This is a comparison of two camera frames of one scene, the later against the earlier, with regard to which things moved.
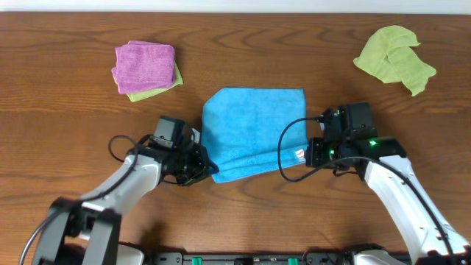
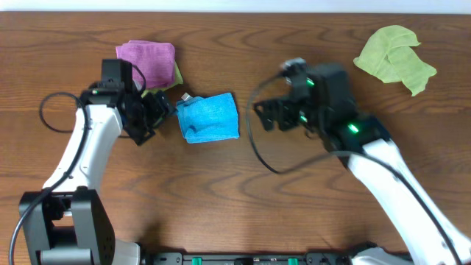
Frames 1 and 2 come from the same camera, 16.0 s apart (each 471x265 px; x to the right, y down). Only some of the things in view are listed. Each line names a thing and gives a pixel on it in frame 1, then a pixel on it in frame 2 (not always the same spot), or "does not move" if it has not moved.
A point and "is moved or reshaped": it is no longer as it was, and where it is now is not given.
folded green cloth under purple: [146, 95] does not move
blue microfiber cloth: [241, 128] is moved or reshaped
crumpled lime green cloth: [389, 54] does not move
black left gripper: [201, 162] -> [146, 120]
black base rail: [333, 258] does not move
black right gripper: [313, 153] -> [285, 106]
